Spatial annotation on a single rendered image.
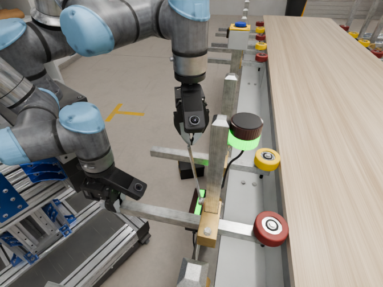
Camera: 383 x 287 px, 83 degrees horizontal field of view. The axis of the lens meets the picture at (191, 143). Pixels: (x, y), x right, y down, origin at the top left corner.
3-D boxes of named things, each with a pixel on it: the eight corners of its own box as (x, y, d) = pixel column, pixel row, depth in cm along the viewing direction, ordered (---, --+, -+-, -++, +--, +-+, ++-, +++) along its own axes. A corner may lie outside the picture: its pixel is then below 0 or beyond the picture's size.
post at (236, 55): (220, 142, 108) (231, 48, 79) (221, 136, 112) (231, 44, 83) (229, 143, 108) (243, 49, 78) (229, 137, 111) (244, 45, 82)
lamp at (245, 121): (219, 197, 53) (229, 126, 39) (221, 180, 57) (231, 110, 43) (243, 202, 52) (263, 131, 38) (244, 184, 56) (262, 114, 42)
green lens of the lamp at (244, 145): (226, 147, 42) (227, 139, 40) (229, 129, 46) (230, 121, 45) (258, 152, 41) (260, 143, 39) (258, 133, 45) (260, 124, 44)
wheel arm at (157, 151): (150, 158, 83) (149, 150, 80) (154, 152, 85) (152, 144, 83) (268, 177, 76) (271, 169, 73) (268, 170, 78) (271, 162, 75)
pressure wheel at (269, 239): (247, 256, 58) (255, 236, 50) (248, 228, 64) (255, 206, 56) (278, 263, 57) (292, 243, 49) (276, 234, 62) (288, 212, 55)
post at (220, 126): (202, 241, 71) (211, 121, 40) (204, 230, 74) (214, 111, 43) (212, 243, 71) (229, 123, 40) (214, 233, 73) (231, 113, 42)
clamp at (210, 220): (196, 244, 58) (196, 235, 55) (204, 202, 68) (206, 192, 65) (217, 249, 57) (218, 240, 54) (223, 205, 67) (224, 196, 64)
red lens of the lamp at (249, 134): (228, 138, 40) (229, 128, 39) (231, 119, 45) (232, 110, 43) (261, 142, 39) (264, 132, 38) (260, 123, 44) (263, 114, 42)
